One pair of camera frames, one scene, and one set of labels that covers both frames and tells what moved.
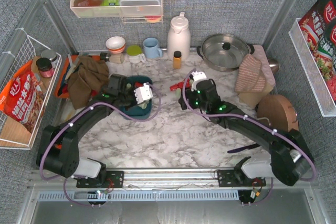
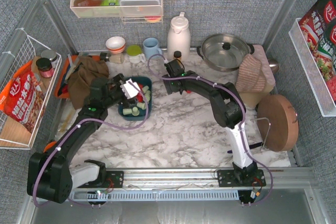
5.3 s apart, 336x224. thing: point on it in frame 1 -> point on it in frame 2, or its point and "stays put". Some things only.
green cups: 143,105 -> 127,111
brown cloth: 92,74 stays put
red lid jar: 45,67 stays put
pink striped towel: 250,77 stays put
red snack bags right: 318,27 stays put
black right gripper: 184,100 -> 169,85
